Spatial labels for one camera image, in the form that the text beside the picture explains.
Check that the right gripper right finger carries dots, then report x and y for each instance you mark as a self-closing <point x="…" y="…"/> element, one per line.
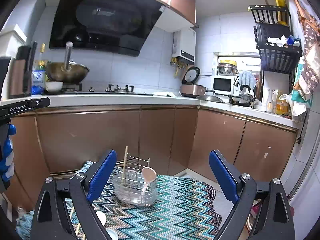
<point x="274" y="219"/>

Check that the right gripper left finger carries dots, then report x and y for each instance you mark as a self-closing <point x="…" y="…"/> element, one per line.
<point x="51" y="219"/>

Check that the wooden chopstick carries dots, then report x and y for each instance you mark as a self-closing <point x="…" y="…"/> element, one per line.
<point x="124" y="164"/>
<point x="71" y="213"/>

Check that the white ceramic spoon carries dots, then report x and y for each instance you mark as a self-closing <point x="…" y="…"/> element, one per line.
<point x="149" y="175"/>
<point x="102" y="217"/>

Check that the blue gloved hand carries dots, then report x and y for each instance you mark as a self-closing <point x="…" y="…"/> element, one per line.
<point x="7" y="154"/>

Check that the blue label bottle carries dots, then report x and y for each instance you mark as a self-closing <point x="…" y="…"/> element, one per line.
<point x="39" y="73"/>

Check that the brown electric kettle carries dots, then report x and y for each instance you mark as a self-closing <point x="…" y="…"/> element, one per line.
<point x="21" y="71"/>

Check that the white bowl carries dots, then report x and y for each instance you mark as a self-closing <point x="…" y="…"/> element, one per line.
<point x="54" y="86"/>

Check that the yellow oil bottle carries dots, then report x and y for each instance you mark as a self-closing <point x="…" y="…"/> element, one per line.
<point x="282" y="106"/>

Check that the white spray bottle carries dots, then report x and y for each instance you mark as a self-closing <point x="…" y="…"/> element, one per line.
<point x="269" y="104"/>

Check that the gas stove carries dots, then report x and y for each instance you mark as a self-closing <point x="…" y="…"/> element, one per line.
<point x="111" y="89"/>

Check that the black range hood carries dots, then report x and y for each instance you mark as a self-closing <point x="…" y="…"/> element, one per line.
<point x="117" y="26"/>

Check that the glass pot lid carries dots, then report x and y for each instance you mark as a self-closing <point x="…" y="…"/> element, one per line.
<point x="209" y="95"/>

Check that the white microwave oven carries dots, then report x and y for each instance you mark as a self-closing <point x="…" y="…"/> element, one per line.
<point x="225" y="85"/>

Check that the grey hanging towel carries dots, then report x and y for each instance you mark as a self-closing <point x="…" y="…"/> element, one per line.
<point x="247" y="80"/>

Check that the hanging patterned apron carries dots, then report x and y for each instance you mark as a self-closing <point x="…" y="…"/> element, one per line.
<point x="307" y="76"/>

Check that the brown rice cooker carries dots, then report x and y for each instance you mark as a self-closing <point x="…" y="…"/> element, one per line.
<point x="188" y="87"/>

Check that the steel pot yellow lid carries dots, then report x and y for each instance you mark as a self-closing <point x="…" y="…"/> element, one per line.
<point x="227" y="67"/>

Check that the black dish rack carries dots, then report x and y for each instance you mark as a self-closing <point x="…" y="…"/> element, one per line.
<point x="279" y="50"/>

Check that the white water heater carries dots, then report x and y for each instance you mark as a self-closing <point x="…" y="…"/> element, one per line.
<point x="184" y="45"/>

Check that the steel wok with handle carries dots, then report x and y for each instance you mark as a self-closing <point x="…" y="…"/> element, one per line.
<point x="67" y="71"/>

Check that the clear utensil holder wire rack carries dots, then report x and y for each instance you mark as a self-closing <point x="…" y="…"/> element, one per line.
<point x="131" y="190"/>

